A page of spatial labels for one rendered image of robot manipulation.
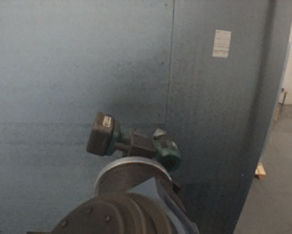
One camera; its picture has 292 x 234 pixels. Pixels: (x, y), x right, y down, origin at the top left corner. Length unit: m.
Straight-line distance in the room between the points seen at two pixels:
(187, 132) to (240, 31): 0.36
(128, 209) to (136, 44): 0.49
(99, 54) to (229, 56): 0.39
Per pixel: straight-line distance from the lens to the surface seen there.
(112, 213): 0.20
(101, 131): 0.48
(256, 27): 0.74
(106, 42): 0.62
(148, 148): 0.40
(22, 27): 0.68
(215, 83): 0.69
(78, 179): 0.81
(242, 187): 0.97
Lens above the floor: 2.93
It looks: 22 degrees down
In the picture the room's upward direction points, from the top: 3 degrees clockwise
